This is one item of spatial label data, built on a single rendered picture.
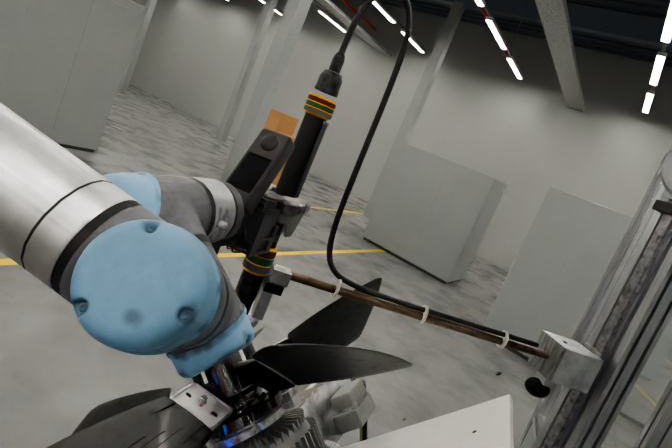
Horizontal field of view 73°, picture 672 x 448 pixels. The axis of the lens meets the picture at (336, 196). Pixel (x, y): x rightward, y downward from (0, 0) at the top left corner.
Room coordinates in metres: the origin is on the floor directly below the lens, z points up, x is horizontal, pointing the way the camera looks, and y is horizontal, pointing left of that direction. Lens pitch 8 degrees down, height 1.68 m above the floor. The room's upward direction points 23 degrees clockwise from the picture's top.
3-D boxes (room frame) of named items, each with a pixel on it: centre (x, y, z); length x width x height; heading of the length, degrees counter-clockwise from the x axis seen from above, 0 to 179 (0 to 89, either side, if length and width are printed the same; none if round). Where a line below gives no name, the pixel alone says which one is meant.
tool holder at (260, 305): (0.68, 0.06, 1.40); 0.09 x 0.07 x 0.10; 105
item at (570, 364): (0.84, -0.53, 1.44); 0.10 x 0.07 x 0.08; 105
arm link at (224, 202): (0.50, 0.13, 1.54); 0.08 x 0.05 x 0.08; 71
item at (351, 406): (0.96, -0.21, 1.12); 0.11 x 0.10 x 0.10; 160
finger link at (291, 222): (0.66, 0.05, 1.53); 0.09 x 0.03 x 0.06; 150
